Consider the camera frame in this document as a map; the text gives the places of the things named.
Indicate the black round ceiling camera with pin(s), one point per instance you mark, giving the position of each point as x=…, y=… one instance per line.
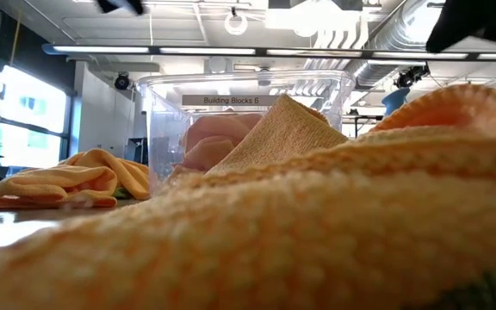
x=122, y=82

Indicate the black ceiling track fixture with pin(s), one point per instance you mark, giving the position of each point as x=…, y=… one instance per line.
x=434, y=4

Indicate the long linear ceiling light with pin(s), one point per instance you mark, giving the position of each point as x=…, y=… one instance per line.
x=213, y=50

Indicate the white building blocks label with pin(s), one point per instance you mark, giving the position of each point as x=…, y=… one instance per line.
x=226, y=100

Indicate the silver ventilation duct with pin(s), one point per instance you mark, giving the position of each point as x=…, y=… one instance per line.
x=394, y=39

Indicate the large bright window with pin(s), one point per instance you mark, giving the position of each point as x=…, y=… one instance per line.
x=28, y=120

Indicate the blue rounded object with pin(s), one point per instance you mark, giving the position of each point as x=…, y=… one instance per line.
x=395, y=101

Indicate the black cabinet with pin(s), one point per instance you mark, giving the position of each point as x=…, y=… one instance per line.
x=138, y=150

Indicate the clear plastic bin with label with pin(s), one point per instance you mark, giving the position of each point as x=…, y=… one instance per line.
x=164, y=129

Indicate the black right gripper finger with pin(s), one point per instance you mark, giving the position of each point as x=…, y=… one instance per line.
x=459, y=23

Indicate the white ceiling vent slats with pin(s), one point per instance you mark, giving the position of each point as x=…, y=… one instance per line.
x=338, y=34

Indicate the orange microfiber towel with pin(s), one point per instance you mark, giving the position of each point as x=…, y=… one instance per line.
x=284, y=135
x=71, y=181
x=207, y=153
x=299, y=232
x=218, y=129

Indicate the black ceiling-mounted device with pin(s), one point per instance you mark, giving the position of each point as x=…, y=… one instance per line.
x=411, y=76

